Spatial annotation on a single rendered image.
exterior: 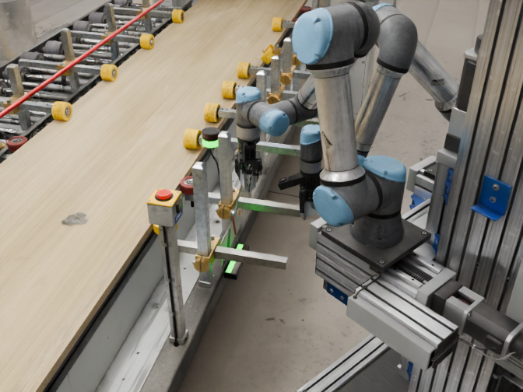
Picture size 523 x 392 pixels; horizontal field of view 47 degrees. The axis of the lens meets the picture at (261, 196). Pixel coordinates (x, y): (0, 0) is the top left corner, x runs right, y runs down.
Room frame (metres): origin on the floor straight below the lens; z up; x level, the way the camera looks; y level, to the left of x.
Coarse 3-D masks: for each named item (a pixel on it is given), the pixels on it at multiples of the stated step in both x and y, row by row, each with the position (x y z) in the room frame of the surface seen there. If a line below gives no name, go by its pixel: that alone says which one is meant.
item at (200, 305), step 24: (288, 144) 2.62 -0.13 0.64; (264, 192) 2.14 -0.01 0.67; (240, 240) 1.79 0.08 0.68; (216, 264) 1.62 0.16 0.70; (216, 288) 1.50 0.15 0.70; (192, 312) 1.38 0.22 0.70; (168, 336) 1.28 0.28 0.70; (192, 336) 1.28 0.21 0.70; (168, 360) 1.19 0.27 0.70; (144, 384) 1.10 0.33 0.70; (168, 384) 1.10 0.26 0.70
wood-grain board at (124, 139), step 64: (256, 0) 4.21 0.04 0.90; (128, 64) 3.01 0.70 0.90; (192, 64) 3.01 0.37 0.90; (256, 64) 3.01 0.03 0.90; (64, 128) 2.27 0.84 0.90; (128, 128) 2.27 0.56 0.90; (192, 128) 2.27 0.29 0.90; (0, 192) 1.77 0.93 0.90; (64, 192) 1.78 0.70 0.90; (128, 192) 1.78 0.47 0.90; (0, 256) 1.42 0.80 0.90; (64, 256) 1.42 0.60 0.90; (128, 256) 1.42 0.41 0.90; (0, 320) 1.15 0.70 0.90; (64, 320) 1.15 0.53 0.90; (0, 384) 0.94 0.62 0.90
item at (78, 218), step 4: (80, 212) 1.63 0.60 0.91; (68, 216) 1.61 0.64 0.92; (72, 216) 1.61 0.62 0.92; (76, 216) 1.61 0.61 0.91; (80, 216) 1.60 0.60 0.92; (84, 216) 1.62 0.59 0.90; (64, 220) 1.59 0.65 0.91; (68, 220) 1.60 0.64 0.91; (72, 220) 1.60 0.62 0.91; (76, 220) 1.59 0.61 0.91; (80, 220) 1.59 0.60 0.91; (84, 220) 1.60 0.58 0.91; (88, 220) 1.60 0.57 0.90; (64, 224) 1.58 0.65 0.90; (68, 224) 1.58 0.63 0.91; (72, 224) 1.58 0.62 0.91; (80, 224) 1.58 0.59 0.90
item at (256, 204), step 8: (208, 192) 1.84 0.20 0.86; (192, 200) 1.82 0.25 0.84; (216, 200) 1.80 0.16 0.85; (240, 200) 1.79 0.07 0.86; (248, 200) 1.79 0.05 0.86; (256, 200) 1.79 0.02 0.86; (248, 208) 1.77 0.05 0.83; (256, 208) 1.77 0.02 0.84; (264, 208) 1.76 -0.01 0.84; (272, 208) 1.75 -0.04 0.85; (280, 208) 1.74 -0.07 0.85; (288, 208) 1.74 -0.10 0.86; (296, 208) 1.73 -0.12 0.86
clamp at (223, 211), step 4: (236, 192) 1.82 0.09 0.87; (236, 196) 1.80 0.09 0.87; (220, 204) 1.75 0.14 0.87; (224, 204) 1.75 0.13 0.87; (232, 204) 1.75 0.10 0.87; (216, 208) 1.75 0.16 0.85; (220, 208) 1.72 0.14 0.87; (224, 208) 1.72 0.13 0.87; (228, 208) 1.73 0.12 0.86; (232, 208) 1.74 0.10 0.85; (216, 212) 1.73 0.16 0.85; (220, 212) 1.72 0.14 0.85; (224, 212) 1.72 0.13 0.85; (228, 212) 1.72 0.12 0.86; (220, 216) 1.72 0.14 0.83; (224, 216) 1.72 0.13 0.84; (228, 216) 1.72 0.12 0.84
